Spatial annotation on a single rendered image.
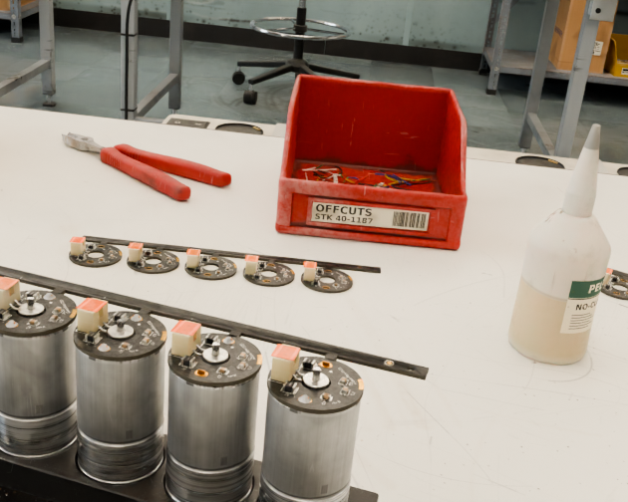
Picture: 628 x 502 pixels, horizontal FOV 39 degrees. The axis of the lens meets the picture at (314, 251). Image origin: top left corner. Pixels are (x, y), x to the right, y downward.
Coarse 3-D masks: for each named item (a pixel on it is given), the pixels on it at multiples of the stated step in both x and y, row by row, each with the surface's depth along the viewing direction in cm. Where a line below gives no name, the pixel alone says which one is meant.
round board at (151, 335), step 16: (112, 320) 25; (128, 320) 25; (144, 320) 25; (80, 336) 24; (96, 336) 23; (144, 336) 24; (160, 336) 24; (96, 352) 23; (112, 352) 23; (128, 352) 23; (144, 352) 23
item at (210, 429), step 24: (216, 360) 23; (168, 384) 23; (192, 384) 22; (240, 384) 23; (168, 408) 23; (192, 408) 23; (216, 408) 23; (240, 408) 23; (168, 432) 24; (192, 432) 23; (216, 432) 23; (240, 432) 23; (168, 456) 24; (192, 456) 23; (216, 456) 23; (240, 456) 24; (168, 480) 24; (192, 480) 24; (216, 480) 23; (240, 480) 24
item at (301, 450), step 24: (312, 384) 22; (288, 408) 22; (264, 432) 23; (288, 432) 22; (312, 432) 22; (336, 432) 22; (264, 456) 23; (288, 456) 22; (312, 456) 22; (336, 456) 22; (264, 480) 23; (288, 480) 23; (312, 480) 22; (336, 480) 23
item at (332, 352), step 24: (48, 288) 26; (72, 288) 26; (144, 312) 25; (168, 312) 25; (192, 312) 25; (240, 336) 25; (264, 336) 24; (288, 336) 25; (336, 360) 24; (360, 360) 24; (384, 360) 24
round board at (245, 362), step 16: (208, 336) 24; (224, 336) 24; (240, 352) 24; (256, 352) 24; (176, 368) 23; (192, 368) 23; (208, 368) 23; (224, 368) 23; (240, 368) 23; (256, 368) 23; (208, 384) 22; (224, 384) 22
